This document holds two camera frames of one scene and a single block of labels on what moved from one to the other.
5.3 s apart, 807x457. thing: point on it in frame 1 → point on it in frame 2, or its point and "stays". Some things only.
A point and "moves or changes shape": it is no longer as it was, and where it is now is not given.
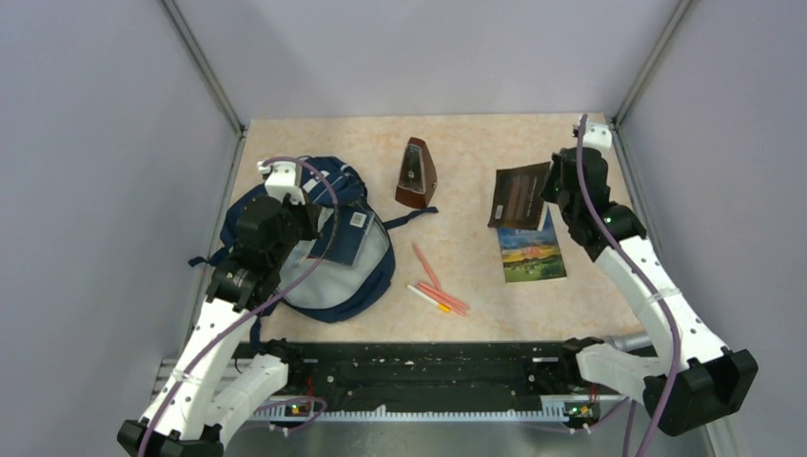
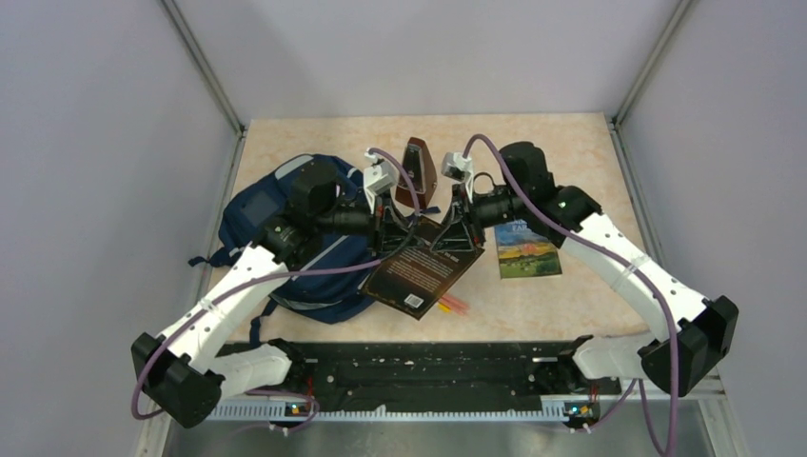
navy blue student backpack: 345,269 moves or changes shape
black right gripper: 547,192 → 462,229
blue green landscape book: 531,255 stays
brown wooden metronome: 417,183 stays
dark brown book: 517,199 moves or changes shape
